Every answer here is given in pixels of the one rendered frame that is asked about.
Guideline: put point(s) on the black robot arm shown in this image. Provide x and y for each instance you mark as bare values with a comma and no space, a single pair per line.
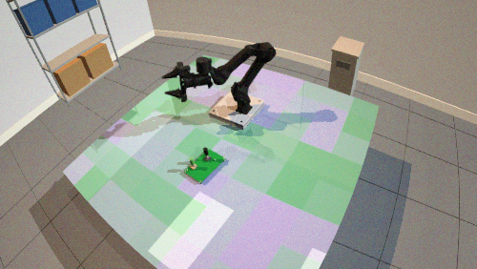
264,52

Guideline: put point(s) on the green circuit board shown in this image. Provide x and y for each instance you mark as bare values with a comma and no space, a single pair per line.
204,166

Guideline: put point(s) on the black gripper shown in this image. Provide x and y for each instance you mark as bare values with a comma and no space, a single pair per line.
189,80

